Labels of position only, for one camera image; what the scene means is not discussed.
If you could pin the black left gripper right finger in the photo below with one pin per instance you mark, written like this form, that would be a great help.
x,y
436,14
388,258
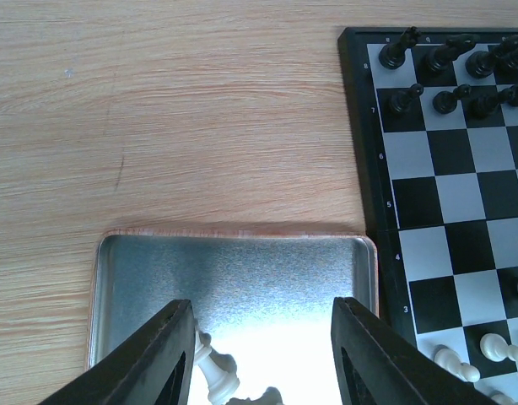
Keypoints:
x,y
375,365

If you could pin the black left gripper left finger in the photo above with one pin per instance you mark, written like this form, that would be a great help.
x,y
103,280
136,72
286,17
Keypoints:
x,y
153,366

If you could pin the black white chess board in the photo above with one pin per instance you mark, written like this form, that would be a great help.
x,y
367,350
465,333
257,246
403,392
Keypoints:
x,y
434,118

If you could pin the white chess piece in tray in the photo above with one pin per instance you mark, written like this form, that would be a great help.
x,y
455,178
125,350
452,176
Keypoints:
x,y
221,383
271,396

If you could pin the dark cork-edged tray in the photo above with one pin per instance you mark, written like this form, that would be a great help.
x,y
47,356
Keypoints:
x,y
266,300

